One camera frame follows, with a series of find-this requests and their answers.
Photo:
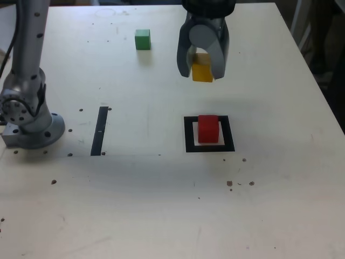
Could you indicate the red cube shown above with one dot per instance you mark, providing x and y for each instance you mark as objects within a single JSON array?
[{"x": 208, "y": 132}]

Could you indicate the black tape square outline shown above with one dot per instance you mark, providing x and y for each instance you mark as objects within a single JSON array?
[{"x": 188, "y": 135}]

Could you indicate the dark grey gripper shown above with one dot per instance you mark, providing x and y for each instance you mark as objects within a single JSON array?
[{"x": 207, "y": 20}]

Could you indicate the person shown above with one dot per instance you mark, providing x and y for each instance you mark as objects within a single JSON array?
[{"x": 328, "y": 32}]

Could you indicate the green cube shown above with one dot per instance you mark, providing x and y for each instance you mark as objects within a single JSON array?
[{"x": 142, "y": 40}]

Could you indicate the black tape strip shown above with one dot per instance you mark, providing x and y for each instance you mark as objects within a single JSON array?
[{"x": 99, "y": 135}]

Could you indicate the white metal frame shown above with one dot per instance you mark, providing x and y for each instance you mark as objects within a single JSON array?
[{"x": 299, "y": 21}]

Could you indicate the yellow cube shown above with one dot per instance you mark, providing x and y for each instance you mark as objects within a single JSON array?
[{"x": 200, "y": 73}]

